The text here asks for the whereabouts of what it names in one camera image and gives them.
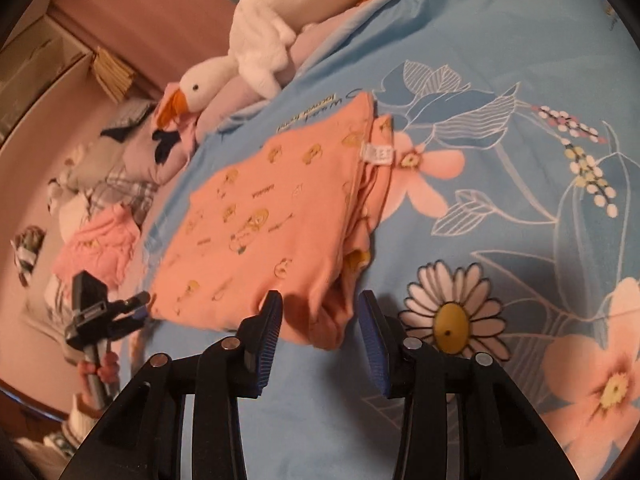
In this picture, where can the mauve pillow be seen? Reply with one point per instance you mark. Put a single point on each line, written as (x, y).
(140, 159)

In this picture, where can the grey plaid cloth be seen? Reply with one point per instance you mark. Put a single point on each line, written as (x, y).
(119, 188)

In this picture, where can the left hand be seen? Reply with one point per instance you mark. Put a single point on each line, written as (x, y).
(107, 371)

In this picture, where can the dark navy garment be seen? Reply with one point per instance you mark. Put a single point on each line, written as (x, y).
(164, 143)

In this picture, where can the blue floral bed sheet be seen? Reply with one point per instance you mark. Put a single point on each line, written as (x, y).
(512, 225)

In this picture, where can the pink fluffy garment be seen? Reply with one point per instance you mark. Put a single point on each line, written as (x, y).
(104, 247)

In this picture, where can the white goose plush toy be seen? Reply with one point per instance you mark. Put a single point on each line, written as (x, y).
(261, 34)

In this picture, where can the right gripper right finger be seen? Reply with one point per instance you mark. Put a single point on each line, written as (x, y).
(500, 434)

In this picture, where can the left forearm white cuff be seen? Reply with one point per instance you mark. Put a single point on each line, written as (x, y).
(75, 428)

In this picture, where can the orange cartoon print shirt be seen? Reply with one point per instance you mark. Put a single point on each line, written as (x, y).
(297, 217)

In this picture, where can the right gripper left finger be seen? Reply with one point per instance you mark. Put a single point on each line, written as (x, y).
(140, 434)

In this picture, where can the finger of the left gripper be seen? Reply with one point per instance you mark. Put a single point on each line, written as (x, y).
(122, 327)
(139, 300)

